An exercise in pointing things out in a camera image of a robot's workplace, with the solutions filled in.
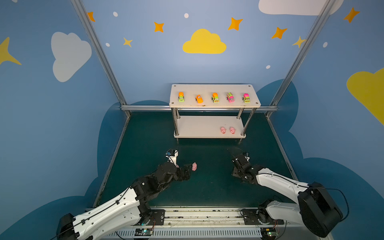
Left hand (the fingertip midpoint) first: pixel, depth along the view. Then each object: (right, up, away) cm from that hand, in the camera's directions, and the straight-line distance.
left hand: (187, 166), depth 74 cm
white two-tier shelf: (+14, +22, +33) cm, 42 cm away
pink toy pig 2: (+30, +18, +27) cm, 44 cm away
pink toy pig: (+24, +18, +27) cm, 40 cm away
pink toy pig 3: (+4, -4, +16) cm, 17 cm away
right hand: (+31, -5, +15) cm, 35 cm away
